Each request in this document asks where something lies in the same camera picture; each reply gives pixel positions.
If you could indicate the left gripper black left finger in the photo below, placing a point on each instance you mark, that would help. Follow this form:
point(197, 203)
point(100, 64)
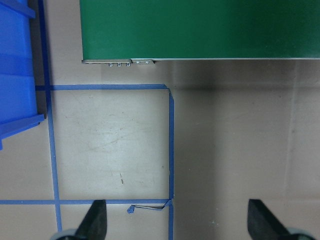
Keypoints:
point(94, 225)

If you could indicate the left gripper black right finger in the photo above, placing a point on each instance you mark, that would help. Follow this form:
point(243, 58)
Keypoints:
point(263, 225)

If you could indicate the blue plastic bin left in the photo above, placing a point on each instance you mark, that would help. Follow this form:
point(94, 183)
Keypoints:
point(18, 106)

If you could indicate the green conveyor belt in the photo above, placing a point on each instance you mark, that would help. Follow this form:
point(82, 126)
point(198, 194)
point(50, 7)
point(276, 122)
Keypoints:
point(123, 30)

